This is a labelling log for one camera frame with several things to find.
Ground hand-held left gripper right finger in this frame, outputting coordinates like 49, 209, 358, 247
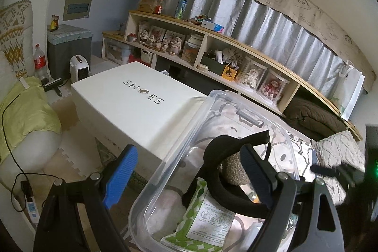
240, 144, 347, 252

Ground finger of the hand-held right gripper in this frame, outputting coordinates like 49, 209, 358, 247
310, 163, 355, 182

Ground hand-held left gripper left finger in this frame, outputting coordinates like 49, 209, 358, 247
33, 145, 138, 252

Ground black headband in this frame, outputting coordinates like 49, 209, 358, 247
181, 130, 271, 218

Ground green dotted cotton pad packet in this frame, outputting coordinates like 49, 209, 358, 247
159, 177, 237, 252

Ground clear plastic storage bin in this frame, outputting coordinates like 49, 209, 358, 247
128, 90, 310, 252

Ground beige fleece plush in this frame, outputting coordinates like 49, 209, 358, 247
221, 153, 249, 186

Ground cream tufted pillow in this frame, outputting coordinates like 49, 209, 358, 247
311, 130, 367, 205

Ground beige foam puzzle mat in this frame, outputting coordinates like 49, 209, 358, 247
38, 54, 166, 252

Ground brown folded blanket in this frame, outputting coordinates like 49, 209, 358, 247
283, 97, 353, 142

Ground white shoe box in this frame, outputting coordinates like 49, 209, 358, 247
70, 61, 209, 164

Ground white paper bag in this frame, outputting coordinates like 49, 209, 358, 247
332, 60, 366, 121

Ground clear jar red doll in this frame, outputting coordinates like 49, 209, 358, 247
257, 67, 291, 102

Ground white beanbag cushion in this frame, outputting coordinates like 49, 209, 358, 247
0, 51, 62, 190

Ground white power strip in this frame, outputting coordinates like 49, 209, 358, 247
21, 181, 40, 226

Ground clear jar white doll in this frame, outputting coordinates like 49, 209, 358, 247
235, 56, 268, 90

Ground small yellow box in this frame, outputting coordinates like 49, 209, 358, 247
221, 63, 238, 83

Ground black lint roller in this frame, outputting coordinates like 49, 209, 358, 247
44, 78, 64, 97

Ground white space heater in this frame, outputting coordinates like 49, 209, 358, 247
70, 55, 90, 84

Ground yellow green blanket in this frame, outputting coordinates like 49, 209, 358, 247
0, 76, 62, 164

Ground black desk organizer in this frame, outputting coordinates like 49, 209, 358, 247
201, 53, 226, 75

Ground grey crumpled cloth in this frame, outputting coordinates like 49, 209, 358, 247
223, 47, 243, 64

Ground clear drawer box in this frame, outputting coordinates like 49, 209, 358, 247
105, 39, 130, 64

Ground grey storage box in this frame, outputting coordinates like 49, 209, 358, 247
47, 24, 93, 81

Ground long wooden shelf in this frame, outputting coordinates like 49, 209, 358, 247
102, 10, 363, 142

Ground amber filled jar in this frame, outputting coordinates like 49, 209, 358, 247
181, 42, 201, 64

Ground row of clay figurines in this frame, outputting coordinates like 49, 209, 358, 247
137, 21, 186, 57

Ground silver curtain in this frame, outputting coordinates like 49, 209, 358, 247
145, 0, 375, 123

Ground blue tissue box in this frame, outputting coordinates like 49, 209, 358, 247
201, 20, 224, 33

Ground colourful snack packets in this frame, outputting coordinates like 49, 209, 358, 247
186, 14, 211, 24

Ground bread bag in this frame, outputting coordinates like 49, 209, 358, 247
139, 0, 157, 14

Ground patterned knit cushion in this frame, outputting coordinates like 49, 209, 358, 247
0, 0, 32, 78

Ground green drink can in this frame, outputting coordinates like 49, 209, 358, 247
174, 0, 187, 19

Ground black cable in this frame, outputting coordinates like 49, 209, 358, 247
1, 84, 45, 211

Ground framed wall panel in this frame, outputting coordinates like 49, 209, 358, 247
63, 0, 93, 24

